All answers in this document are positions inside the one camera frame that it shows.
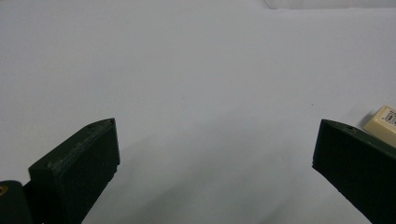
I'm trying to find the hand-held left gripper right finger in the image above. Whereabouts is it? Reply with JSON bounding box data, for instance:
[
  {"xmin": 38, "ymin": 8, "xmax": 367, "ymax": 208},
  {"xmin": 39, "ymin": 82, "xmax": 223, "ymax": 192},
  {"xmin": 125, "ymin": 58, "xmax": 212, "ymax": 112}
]
[{"xmin": 312, "ymin": 119, "xmax": 396, "ymax": 224}]

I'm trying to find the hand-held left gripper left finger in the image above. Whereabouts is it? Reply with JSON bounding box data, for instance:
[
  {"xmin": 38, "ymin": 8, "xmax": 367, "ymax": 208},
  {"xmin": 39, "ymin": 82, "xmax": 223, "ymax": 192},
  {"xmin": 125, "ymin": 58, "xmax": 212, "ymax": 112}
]
[{"xmin": 28, "ymin": 118, "xmax": 121, "ymax": 224}]

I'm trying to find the cream eraser with label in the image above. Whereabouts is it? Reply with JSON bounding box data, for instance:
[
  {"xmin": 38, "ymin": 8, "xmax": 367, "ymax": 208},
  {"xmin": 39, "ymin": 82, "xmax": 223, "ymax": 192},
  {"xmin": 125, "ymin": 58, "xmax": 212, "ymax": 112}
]
[{"xmin": 361, "ymin": 105, "xmax": 396, "ymax": 149}]

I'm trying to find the white box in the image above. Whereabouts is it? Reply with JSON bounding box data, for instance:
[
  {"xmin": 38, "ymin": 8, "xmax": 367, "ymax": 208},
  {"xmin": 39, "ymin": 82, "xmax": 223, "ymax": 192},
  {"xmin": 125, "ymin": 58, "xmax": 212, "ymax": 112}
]
[{"xmin": 264, "ymin": 0, "xmax": 396, "ymax": 10}]

